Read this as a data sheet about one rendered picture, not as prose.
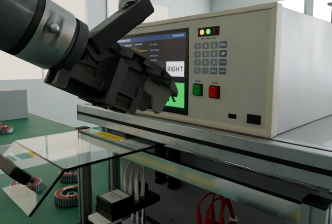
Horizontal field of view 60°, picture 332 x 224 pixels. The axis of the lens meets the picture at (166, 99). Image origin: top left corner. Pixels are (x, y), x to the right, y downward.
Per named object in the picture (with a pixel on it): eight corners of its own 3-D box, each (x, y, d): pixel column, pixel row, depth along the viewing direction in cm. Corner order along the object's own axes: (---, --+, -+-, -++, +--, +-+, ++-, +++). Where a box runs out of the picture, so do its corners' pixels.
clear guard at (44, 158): (28, 218, 42) (26, 178, 41) (-14, 173, 59) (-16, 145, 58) (180, 164, 65) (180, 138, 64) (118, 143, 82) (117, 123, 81)
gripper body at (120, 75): (108, 110, 45) (34, 80, 37) (126, 60, 46) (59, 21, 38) (140, 117, 39) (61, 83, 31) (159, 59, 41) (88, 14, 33)
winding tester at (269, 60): (270, 138, 44) (276, 1, 42) (110, 108, 75) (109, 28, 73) (343, 110, 71) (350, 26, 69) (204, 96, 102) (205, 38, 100)
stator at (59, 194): (93, 202, 101) (93, 191, 101) (61, 211, 94) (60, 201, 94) (81, 190, 110) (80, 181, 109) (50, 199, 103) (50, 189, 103)
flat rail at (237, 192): (313, 231, 37) (315, 209, 37) (81, 141, 82) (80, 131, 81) (316, 227, 38) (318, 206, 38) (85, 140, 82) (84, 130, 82)
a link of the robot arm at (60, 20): (28, 1, 35) (57, -12, 30) (62, 20, 38) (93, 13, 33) (3, 56, 34) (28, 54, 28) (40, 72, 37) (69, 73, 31)
